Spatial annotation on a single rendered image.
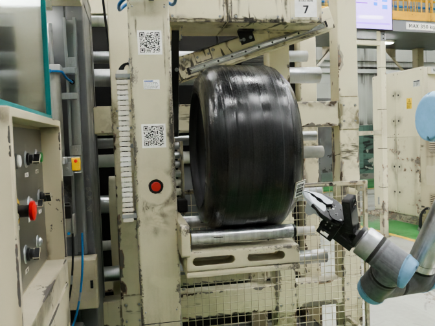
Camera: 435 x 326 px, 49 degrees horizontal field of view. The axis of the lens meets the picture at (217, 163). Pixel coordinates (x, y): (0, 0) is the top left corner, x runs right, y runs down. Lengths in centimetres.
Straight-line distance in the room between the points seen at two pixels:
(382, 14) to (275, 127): 449
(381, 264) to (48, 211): 91
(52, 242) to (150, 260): 35
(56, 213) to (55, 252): 10
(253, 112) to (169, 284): 61
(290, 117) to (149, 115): 44
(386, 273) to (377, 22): 451
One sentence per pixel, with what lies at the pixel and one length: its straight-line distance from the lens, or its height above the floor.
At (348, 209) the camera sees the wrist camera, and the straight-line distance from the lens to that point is 138.
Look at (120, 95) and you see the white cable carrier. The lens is 154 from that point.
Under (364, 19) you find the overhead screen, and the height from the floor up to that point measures 244.
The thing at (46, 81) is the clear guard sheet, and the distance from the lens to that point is 134.
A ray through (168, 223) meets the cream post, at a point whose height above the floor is 94.
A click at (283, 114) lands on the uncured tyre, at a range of 140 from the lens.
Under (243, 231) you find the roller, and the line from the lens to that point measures 150.
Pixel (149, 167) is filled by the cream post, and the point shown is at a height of 112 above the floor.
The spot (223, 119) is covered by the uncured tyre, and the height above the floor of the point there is 126.
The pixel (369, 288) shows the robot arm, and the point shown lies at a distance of 151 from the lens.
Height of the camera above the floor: 121
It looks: 3 degrees down
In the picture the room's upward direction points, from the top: 2 degrees counter-clockwise
